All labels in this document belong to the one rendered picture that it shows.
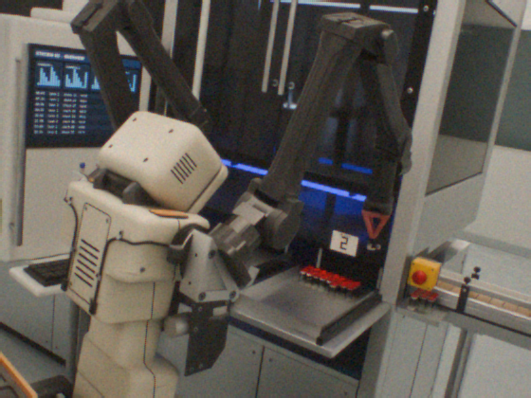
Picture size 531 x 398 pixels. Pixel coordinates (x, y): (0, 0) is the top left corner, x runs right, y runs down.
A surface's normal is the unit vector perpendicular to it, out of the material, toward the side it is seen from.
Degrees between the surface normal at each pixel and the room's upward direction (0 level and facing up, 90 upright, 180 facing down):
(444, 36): 90
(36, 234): 90
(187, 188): 90
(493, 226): 90
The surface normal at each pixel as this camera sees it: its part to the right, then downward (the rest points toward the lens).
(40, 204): 0.73, 0.26
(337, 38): -0.55, -0.04
